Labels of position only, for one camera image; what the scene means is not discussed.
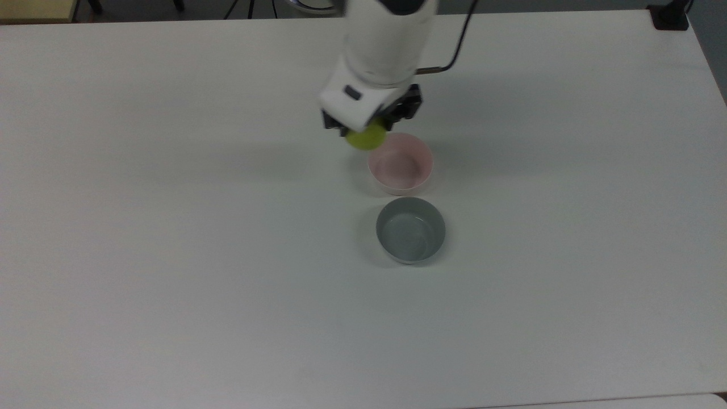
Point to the black table clamp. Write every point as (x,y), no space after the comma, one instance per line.
(670,16)

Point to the yellow-green ball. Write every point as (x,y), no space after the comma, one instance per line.
(368,138)

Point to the light wooden table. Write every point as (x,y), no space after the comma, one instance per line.
(34,10)

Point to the grey bowl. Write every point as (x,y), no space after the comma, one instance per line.
(410,232)

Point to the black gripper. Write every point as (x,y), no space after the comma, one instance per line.
(410,99)

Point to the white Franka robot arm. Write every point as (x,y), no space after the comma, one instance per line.
(386,45)

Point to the pink bowl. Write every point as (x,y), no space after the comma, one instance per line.
(400,165)

